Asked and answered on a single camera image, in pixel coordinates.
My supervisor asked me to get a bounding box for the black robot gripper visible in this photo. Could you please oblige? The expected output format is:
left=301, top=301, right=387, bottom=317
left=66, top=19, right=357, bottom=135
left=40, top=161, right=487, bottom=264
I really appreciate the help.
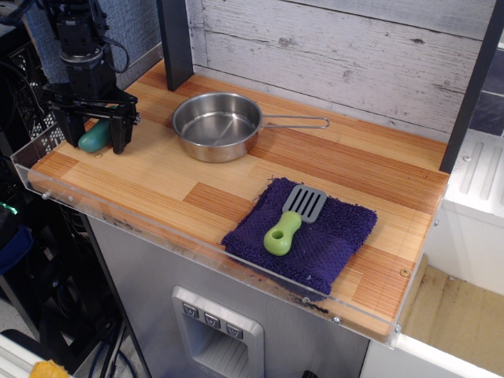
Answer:
left=44, top=58, right=140, bottom=154

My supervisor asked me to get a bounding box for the dark green pickle toy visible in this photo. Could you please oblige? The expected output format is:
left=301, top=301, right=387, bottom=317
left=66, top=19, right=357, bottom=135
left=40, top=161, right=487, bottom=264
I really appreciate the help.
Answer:
left=78, top=118, right=112, bottom=153

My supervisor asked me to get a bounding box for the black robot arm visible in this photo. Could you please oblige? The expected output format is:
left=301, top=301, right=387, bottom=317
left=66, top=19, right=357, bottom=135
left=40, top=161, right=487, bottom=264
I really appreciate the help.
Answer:
left=41, top=1, right=139, bottom=154

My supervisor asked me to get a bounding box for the purple knitted towel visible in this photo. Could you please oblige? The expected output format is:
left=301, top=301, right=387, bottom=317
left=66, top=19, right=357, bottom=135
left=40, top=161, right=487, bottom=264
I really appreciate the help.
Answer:
left=221, top=178, right=378, bottom=295

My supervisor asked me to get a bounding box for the black plastic crate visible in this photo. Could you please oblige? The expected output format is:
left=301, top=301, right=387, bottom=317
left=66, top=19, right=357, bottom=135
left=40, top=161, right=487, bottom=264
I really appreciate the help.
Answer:
left=6, top=43, right=65, bottom=151

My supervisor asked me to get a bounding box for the stainless steel pan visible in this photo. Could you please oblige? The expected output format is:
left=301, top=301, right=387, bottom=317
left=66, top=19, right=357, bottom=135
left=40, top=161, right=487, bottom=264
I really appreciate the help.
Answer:
left=172, top=91, right=331, bottom=163

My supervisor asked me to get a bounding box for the silver toy fridge cabinet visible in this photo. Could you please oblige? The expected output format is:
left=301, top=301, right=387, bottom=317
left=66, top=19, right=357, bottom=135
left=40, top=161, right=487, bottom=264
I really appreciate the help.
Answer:
left=89, top=218, right=369, bottom=377

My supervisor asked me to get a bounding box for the white toy sink unit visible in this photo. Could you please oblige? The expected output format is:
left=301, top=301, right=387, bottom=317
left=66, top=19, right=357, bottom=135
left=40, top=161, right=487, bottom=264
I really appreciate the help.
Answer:
left=361, top=130, right=503, bottom=377

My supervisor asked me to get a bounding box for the clear acrylic guard rail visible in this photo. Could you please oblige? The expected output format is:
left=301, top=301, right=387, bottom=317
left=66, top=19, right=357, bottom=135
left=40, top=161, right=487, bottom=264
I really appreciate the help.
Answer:
left=10, top=43, right=444, bottom=350

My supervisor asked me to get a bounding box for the grey spatula green handle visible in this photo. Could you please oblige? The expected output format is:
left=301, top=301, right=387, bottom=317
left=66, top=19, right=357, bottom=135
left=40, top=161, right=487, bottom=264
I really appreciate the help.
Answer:
left=263, top=184, right=328, bottom=257

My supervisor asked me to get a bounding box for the black right upright post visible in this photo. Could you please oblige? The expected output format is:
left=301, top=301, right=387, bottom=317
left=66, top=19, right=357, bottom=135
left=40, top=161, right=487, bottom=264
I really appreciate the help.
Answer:
left=439, top=0, right=503, bottom=173

